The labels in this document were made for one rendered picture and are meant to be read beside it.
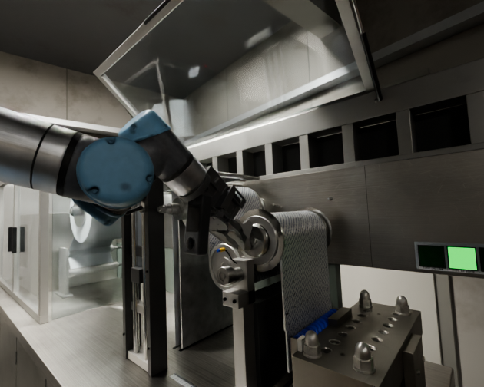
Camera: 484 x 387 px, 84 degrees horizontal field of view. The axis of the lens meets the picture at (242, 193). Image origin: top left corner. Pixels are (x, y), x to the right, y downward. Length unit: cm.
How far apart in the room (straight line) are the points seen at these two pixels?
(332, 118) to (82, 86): 348
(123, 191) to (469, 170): 76
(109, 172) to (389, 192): 73
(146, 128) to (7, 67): 359
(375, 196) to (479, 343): 147
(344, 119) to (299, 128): 16
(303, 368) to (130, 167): 49
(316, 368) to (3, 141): 57
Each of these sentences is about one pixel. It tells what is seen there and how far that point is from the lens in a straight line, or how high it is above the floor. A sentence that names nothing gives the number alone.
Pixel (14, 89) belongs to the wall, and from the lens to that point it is 393.
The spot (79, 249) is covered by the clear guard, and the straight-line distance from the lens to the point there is 145.
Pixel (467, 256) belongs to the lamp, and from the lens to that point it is 84.
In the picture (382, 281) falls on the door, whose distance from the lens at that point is 219.
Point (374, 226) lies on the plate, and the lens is 87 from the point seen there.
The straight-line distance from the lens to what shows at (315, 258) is 76.
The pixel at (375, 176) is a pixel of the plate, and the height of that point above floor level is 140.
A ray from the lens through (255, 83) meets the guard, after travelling 104.
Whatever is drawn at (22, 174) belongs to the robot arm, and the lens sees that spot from 34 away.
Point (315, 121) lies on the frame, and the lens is 97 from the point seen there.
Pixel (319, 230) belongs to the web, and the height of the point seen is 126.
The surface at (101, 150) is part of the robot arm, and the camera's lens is 31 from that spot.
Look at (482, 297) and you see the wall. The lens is 210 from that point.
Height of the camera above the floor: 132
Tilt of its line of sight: 4 degrees up
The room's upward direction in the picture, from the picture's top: 3 degrees counter-clockwise
